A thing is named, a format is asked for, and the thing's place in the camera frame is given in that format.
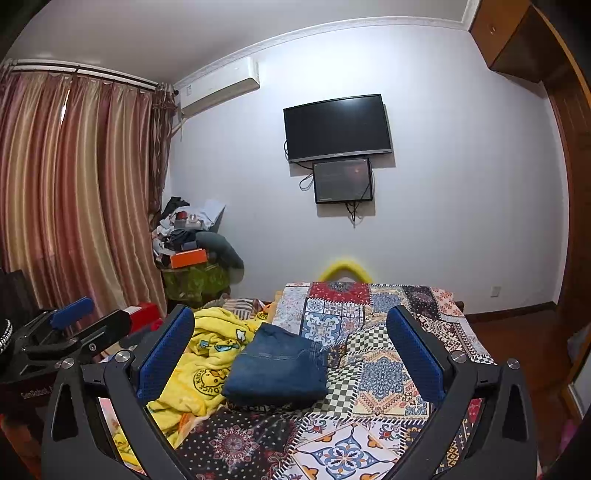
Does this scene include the pink object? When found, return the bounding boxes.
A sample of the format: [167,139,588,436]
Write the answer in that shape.
[558,424,579,455]

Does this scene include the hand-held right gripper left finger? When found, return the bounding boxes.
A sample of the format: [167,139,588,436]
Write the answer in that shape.
[41,305,197,480]

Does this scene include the black monitor cable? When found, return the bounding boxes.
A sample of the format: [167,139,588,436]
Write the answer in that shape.
[299,172,363,228]

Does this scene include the yellow cartoon blanket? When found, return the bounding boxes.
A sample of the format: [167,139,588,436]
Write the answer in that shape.
[99,307,278,467]

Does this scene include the green table cover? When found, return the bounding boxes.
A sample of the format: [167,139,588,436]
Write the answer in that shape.
[161,264,232,308]

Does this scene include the white air conditioner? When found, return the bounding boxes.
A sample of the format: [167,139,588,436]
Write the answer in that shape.
[174,56,260,116]

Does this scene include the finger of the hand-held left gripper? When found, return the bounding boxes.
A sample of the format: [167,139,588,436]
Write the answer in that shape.
[69,308,134,363]
[34,296,95,334]

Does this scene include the yellow curved bed rail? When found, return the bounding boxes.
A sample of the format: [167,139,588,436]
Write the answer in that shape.
[321,258,372,281]

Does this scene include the small black wall monitor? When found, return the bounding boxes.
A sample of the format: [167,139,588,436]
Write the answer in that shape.
[312,158,374,205]

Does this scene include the dark chair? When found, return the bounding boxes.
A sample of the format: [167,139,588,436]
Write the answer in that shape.
[0,268,40,326]

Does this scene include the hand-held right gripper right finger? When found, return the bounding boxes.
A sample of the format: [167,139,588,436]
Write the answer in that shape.
[383,305,539,480]

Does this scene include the striped cloth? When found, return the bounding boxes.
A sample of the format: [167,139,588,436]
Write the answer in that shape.
[221,298,278,320]

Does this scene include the orange box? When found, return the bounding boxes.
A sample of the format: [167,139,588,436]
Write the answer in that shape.
[170,248,207,268]

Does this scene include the black wall television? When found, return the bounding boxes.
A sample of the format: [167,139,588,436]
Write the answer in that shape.
[283,93,393,164]

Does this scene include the red box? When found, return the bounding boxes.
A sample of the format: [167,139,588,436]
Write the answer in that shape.
[127,301,162,333]

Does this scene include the curtain rod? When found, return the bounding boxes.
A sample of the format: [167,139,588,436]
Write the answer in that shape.
[0,59,160,90]

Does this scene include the striped brown curtain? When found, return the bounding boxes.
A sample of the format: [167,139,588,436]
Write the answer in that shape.
[0,69,174,324]

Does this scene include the dark grey cushion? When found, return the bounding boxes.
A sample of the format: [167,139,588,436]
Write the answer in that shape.
[196,231,245,283]

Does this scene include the blue jeans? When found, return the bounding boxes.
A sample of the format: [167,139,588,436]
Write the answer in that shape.
[222,322,331,409]

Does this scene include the patchwork printed bedspread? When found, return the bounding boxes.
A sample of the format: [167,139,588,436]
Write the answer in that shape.
[171,279,497,480]

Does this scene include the pile of clutter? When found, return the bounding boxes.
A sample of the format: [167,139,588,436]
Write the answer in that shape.
[150,196,227,268]

